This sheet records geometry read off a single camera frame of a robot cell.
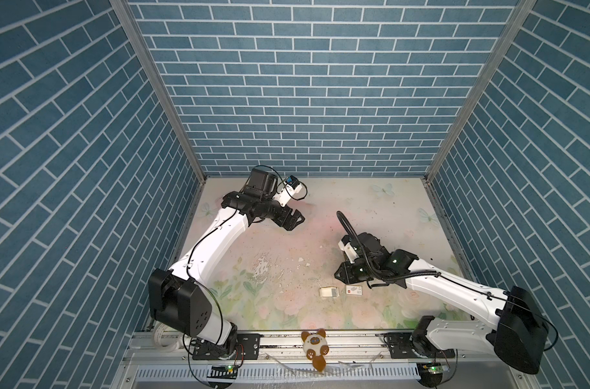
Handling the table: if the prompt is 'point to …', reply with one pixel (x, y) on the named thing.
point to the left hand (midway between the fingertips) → (294, 211)
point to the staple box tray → (329, 292)
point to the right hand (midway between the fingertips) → (333, 273)
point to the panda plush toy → (316, 348)
